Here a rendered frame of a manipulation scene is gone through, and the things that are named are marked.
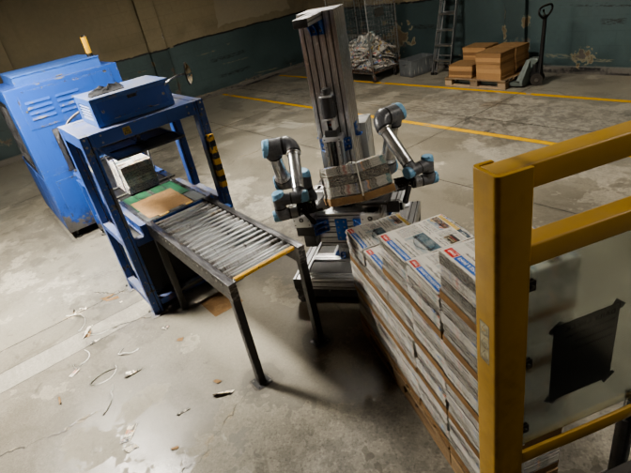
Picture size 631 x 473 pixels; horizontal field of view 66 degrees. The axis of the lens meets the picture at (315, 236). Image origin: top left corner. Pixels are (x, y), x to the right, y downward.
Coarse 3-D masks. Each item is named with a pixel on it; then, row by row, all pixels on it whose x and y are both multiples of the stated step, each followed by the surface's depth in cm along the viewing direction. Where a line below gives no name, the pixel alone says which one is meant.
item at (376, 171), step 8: (360, 160) 294; (368, 160) 276; (376, 160) 277; (384, 160) 278; (368, 168) 277; (376, 168) 278; (384, 168) 280; (368, 176) 278; (376, 176) 278; (384, 176) 279; (368, 184) 278; (376, 184) 279; (384, 184) 280
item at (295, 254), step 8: (208, 200) 390; (216, 200) 387; (224, 208) 369; (232, 208) 367; (240, 216) 352; (256, 224) 336; (264, 224) 333; (264, 232) 327; (272, 232) 322; (280, 240) 313; (288, 240) 308; (296, 240) 306; (296, 248) 299; (288, 256) 314; (296, 256) 305; (304, 256) 303
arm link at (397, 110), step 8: (392, 104) 302; (400, 104) 302; (392, 112) 298; (400, 112) 301; (392, 120) 300; (400, 120) 304; (392, 128) 306; (384, 144) 319; (384, 152) 323; (392, 160) 327; (392, 168) 331
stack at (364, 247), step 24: (360, 240) 286; (360, 264) 293; (360, 288) 311; (384, 288) 259; (384, 312) 272; (408, 312) 234; (384, 336) 291; (408, 336) 242; (432, 336) 213; (384, 360) 309; (432, 384) 230; (432, 408) 242; (432, 432) 258
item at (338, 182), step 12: (324, 168) 284; (336, 168) 275; (348, 168) 275; (324, 180) 289; (336, 180) 276; (348, 180) 277; (324, 192) 300; (336, 192) 277; (348, 192) 278; (348, 204) 279
